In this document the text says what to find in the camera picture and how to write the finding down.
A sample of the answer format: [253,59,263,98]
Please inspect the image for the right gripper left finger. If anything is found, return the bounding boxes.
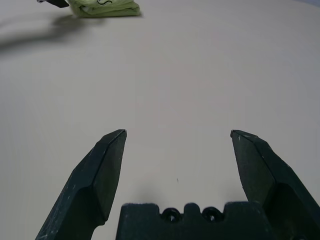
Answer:
[34,128,128,240]

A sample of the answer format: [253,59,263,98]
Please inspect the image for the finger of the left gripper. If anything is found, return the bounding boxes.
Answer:
[44,0,71,9]

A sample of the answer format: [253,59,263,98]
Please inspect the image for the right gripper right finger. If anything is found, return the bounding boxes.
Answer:
[229,128,320,240]

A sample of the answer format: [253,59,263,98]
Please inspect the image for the green towel with white trim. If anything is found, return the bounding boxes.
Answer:
[66,0,142,19]

